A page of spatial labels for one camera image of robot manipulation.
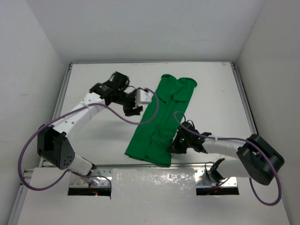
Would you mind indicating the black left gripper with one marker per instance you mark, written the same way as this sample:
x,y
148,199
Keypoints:
x,y
131,108

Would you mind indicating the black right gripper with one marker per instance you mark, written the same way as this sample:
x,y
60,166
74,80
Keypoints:
x,y
176,147

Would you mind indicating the green t-shirt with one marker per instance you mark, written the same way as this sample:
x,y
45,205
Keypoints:
x,y
151,141

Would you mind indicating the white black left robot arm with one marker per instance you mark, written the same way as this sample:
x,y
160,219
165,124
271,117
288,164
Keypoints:
x,y
53,142

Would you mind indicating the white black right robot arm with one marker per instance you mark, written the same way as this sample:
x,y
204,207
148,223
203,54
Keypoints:
x,y
251,158

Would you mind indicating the white front cover panel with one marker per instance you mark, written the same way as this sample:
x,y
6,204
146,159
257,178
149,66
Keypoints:
x,y
144,197

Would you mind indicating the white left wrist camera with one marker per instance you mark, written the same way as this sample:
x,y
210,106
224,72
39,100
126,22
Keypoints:
x,y
143,97

